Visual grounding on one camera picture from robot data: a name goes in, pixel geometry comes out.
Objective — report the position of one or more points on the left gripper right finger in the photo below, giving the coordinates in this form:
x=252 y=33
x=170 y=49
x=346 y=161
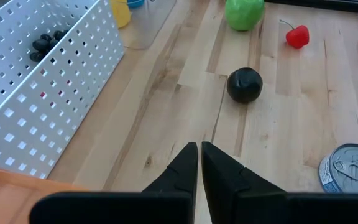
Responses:
x=222 y=180

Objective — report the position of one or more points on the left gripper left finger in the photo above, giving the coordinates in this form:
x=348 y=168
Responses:
x=185 y=174

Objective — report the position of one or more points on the black round toy fruit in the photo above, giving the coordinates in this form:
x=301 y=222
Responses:
x=244 y=85

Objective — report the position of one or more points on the yellow plastic bottle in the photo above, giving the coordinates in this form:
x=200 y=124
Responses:
x=120 y=12

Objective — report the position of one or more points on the dark toy grape bunch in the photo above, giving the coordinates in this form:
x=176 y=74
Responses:
x=42 y=45

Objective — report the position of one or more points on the solid white tuna can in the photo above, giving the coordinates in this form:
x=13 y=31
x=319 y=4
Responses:
x=350 y=168

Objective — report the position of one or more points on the small red toy cherry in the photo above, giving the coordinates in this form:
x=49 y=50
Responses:
x=297 y=36

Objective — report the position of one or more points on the white perforated basket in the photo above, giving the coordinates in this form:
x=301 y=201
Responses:
x=26 y=130

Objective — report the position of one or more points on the green toy apple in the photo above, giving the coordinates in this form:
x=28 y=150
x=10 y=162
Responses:
x=244 y=14

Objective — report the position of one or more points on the orange translucent tray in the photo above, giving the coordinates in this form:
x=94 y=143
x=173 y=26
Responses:
x=8 y=199

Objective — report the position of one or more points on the black aluminium frame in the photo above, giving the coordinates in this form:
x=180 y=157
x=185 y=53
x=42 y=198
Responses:
x=322 y=3

